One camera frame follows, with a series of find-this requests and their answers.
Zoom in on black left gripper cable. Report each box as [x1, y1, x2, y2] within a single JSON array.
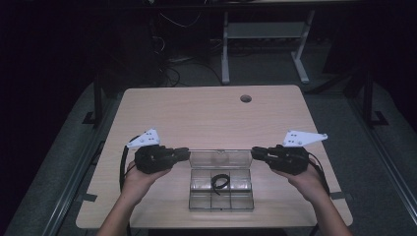
[[118, 136, 141, 193]]

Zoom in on person's left hand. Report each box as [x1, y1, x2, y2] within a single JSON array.
[[121, 160, 171, 205]]

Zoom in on grey tape strip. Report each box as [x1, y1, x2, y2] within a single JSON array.
[[74, 193, 98, 203], [328, 191, 354, 202]]

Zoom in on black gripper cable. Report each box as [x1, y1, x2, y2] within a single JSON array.
[[118, 136, 141, 193], [308, 151, 331, 198]]

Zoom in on white metal table frame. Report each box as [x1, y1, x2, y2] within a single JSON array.
[[220, 9, 317, 85]]

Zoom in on black beaded bracelet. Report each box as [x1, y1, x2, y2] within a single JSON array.
[[210, 173, 231, 197]]

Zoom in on thin white hanging cable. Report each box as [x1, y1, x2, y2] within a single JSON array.
[[159, 12, 202, 30]]

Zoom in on person's right hand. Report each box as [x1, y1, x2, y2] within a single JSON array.
[[271, 163, 328, 203]]

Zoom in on clear plastic compartment box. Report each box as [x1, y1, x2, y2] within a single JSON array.
[[188, 149, 255, 212]]

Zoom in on black metal stand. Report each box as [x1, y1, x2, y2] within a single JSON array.
[[355, 70, 390, 129], [82, 72, 106, 128]]

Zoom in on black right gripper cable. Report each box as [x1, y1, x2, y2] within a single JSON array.
[[308, 151, 331, 198]]

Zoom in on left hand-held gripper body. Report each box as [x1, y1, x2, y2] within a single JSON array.
[[127, 128, 175, 175]]

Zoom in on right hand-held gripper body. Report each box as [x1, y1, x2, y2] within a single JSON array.
[[269, 130, 328, 176]]

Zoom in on grey metal rail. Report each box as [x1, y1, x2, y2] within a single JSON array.
[[347, 94, 417, 215], [41, 92, 126, 236]]

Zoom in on black floor cables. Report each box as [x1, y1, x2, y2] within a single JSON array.
[[158, 58, 224, 89]]

